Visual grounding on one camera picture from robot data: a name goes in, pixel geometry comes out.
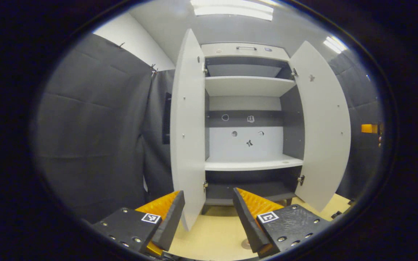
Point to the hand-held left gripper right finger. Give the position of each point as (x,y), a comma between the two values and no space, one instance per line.
(249,224)

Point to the large ceiling light panel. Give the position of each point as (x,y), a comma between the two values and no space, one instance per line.
(230,9)

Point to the black backdrop cloth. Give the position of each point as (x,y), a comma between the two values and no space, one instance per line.
(93,137)

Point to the small ceiling light panel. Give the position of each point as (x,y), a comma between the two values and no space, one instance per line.
(335,44)

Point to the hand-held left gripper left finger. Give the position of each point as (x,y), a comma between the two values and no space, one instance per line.
(171,224)

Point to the round grey coaster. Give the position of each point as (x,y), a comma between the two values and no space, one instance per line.
(246,244)

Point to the white cabinet door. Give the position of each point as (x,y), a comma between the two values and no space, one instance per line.
(328,127)
(189,145)

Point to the small black clip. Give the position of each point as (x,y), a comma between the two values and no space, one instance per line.
(336,214)

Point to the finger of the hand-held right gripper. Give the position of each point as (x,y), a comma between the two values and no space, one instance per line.
(368,128)

